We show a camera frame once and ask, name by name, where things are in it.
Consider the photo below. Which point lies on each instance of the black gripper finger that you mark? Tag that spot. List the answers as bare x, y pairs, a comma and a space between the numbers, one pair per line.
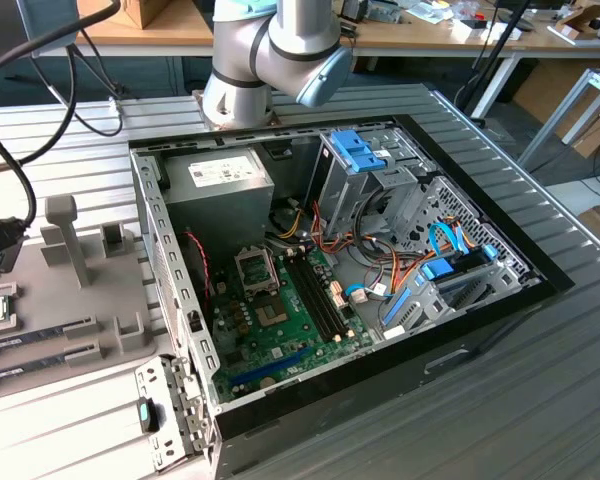
9, 257

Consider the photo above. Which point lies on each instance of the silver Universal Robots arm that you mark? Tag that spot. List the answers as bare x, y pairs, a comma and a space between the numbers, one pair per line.
240, 45

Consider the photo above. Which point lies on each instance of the grey parts rack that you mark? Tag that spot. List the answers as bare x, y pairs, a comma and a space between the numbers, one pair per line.
40, 300

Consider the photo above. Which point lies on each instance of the RAM stick with label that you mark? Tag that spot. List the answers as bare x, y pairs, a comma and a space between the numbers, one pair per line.
20, 371
20, 341

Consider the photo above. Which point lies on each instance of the black and teal case latch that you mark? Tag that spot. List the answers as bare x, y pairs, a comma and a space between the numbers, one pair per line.
147, 415

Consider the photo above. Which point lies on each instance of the white four-pin power socket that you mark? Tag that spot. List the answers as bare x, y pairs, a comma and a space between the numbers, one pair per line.
222, 288

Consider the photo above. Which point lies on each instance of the grey power supply unit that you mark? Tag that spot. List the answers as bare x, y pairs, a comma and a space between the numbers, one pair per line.
220, 210

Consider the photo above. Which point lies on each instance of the wooden desk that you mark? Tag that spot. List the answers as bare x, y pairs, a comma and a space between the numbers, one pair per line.
545, 44
105, 36

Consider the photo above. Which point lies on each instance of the brown box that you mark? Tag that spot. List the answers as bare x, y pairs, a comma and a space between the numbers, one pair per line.
150, 12

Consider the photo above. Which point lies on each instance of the blue expansion slot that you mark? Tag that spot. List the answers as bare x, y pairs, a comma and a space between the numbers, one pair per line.
270, 367

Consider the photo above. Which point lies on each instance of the green motherboard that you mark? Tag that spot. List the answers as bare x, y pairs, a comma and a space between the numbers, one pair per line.
300, 340

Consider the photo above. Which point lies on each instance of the black open PC case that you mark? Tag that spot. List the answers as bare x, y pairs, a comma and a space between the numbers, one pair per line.
330, 400

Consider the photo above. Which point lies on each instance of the blue plastic drive carrier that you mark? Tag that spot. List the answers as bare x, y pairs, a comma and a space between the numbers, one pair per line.
355, 150

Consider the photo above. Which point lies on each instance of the blue carrier with black disk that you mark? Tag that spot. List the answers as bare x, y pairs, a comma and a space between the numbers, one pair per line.
437, 270

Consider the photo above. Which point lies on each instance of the grey perforated disk bay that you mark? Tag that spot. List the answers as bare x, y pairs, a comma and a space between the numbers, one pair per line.
480, 215

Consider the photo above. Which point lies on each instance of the white papers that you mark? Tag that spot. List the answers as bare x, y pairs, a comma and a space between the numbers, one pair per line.
467, 31

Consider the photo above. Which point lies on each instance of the black stand pole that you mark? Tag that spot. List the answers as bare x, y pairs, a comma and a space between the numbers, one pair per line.
502, 47

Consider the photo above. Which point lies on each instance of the large cardboard box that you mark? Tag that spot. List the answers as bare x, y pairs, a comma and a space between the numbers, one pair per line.
545, 90

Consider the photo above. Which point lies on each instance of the small open cardboard box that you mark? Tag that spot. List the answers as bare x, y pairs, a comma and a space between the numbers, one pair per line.
577, 22

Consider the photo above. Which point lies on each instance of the blue plastic rail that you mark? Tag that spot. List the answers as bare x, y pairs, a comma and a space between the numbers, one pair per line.
397, 305

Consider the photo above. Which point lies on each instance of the aluminium profile frame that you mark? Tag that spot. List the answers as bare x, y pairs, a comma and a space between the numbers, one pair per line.
555, 119

